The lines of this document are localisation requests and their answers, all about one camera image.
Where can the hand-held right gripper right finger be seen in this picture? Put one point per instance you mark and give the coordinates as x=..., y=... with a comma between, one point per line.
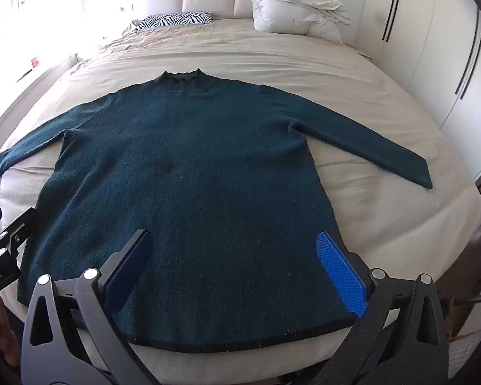
x=340, y=276

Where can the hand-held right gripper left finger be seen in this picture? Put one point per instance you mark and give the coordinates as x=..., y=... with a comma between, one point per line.
x=131, y=268

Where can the dark teal knit sweater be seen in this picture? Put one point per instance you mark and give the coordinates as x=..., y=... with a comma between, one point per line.
x=184, y=168

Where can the bed with beige sheet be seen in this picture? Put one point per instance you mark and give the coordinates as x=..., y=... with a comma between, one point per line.
x=304, y=68

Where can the white wardrobe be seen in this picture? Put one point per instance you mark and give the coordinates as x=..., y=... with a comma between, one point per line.
x=425, y=68

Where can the zebra print pillow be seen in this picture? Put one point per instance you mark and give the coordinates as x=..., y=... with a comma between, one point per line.
x=172, y=20

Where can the folded white duvet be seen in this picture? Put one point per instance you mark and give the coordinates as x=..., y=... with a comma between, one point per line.
x=296, y=8

